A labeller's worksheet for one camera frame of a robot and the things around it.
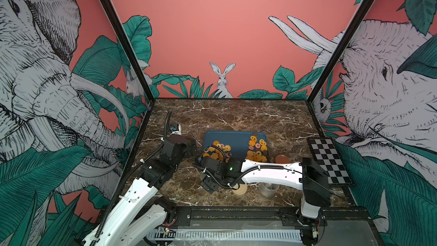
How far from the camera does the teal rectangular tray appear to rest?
959 millimetres

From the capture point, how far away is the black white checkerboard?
0.85 metres

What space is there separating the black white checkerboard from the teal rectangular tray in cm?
29
